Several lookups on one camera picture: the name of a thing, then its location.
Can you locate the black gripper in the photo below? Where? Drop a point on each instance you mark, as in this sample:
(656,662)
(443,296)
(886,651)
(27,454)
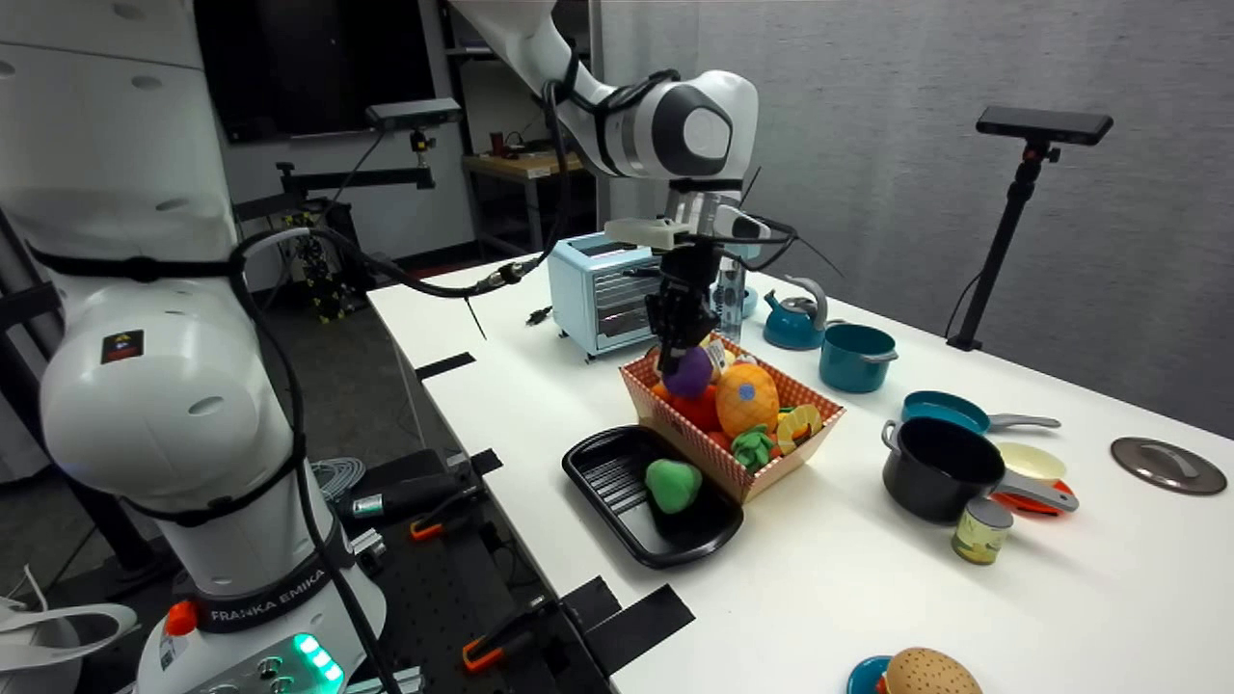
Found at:
(679,302)

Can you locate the purple fruit plush toy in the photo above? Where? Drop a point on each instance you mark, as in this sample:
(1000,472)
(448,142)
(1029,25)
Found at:
(691,377)

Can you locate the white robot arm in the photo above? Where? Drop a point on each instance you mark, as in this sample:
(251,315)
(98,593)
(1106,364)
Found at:
(156,394)

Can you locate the red plush toy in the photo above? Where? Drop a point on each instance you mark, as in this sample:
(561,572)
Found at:
(701,412)

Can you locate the orange fruit plush toy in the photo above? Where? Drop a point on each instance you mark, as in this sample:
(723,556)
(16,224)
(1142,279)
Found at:
(746,399)

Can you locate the red checkered cardboard basket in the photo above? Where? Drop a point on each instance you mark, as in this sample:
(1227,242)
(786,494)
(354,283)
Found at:
(740,463)

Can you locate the teal toy kettle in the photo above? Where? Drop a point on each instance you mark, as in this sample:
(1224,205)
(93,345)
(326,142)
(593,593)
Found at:
(797,323)

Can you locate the yellow corn plush toy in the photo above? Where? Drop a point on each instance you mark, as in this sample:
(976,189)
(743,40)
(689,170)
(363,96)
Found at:
(797,426)

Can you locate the green pear plush toy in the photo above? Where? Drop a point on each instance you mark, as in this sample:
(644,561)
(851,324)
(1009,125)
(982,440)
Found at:
(674,482)

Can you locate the black plastic tray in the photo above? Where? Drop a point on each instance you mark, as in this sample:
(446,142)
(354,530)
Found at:
(612,477)

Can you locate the teal toy pot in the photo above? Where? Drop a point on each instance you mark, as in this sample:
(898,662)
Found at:
(858,358)

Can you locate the teal toy frying pan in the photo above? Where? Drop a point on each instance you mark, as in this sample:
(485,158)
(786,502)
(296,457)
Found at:
(966,414)

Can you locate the black toy pot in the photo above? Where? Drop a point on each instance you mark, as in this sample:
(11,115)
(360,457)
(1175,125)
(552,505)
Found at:
(935,467)

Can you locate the small yellow toy can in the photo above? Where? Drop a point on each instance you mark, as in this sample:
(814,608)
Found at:
(982,530)

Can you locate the yellow and red toy pan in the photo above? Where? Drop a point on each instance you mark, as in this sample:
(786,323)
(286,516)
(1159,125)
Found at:
(1040,467)

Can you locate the plush burger toy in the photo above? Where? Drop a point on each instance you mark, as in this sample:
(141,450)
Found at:
(913,674)

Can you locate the clear plastic water bottle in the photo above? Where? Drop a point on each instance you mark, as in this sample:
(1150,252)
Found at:
(732,302)

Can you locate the light blue toaster oven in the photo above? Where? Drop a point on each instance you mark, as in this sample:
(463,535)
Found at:
(601,292)

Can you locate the round metal table grommet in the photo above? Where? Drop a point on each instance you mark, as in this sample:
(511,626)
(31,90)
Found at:
(1166,467)

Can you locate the orange handled clamp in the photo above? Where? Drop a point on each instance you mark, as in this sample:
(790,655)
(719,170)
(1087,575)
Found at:
(507,638)

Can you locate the black camera tripod stand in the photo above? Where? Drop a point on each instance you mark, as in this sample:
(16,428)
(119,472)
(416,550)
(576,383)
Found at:
(1042,138)

